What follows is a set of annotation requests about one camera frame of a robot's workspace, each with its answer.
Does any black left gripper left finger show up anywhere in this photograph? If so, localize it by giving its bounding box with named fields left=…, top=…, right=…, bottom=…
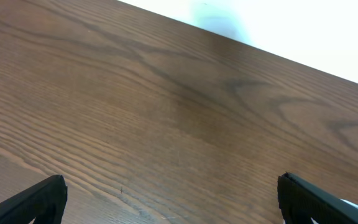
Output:
left=0, top=175, right=68, bottom=224

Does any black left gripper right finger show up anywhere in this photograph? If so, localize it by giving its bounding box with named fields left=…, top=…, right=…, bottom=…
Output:
left=277, top=172, right=358, bottom=224

